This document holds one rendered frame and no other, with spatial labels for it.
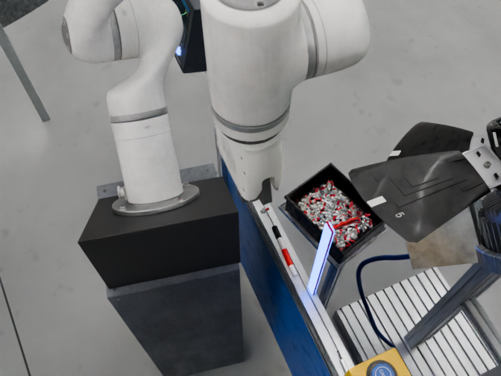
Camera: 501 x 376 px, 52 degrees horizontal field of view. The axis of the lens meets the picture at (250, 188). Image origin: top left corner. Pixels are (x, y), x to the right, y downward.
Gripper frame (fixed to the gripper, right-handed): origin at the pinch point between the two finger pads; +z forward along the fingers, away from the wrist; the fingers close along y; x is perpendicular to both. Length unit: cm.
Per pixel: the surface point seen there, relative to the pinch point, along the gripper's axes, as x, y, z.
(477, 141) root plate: 58, -9, 32
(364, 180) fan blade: 27.7, -7.5, 26.5
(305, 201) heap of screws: 26, -23, 59
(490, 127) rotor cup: 54, -6, 21
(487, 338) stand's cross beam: 62, 24, 85
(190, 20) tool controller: 10, -58, 21
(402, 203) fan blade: 30.2, 1.2, 23.5
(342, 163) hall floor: 80, -75, 143
